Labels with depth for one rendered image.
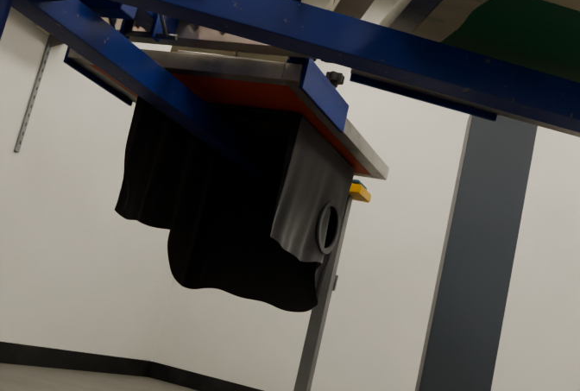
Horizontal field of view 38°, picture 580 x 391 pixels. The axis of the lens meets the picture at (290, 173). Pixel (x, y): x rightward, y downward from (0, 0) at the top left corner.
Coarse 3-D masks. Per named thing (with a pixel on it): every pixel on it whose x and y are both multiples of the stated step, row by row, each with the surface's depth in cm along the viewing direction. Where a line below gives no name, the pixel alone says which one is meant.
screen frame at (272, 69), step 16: (80, 64) 197; (160, 64) 184; (176, 64) 183; (192, 64) 181; (208, 64) 180; (224, 64) 179; (240, 64) 177; (256, 64) 176; (272, 64) 175; (288, 64) 173; (240, 80) 181; (256, 80) 178; (272, 80) 175; (288, 80) 173; (128, 96) 216; (304, 96) 181; (320, 112) 190; (352, 128) 208; (352, 144) 212; (368, 144) 221; (368, 160) 224; (368, 176) 243; (384, 176) 240
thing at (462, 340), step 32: (480, 128) 232; (512, 128) 231; (480, 160) 230; (512, 160) 229; (480, 192) 228; (512, 192) 227; (448, 224) 239; (480, 224) 226; (512, 224) 225; (448, 256) 225; (480, 256) 224; (512, 256) 223; (448, 288) 223; (480, 288) 222; (448, 320) 221; (480, 320) 220; (448, 352) 219; (480, 352) 218; (416, 384) 233; (448, 384) 217; (480, 384) 217
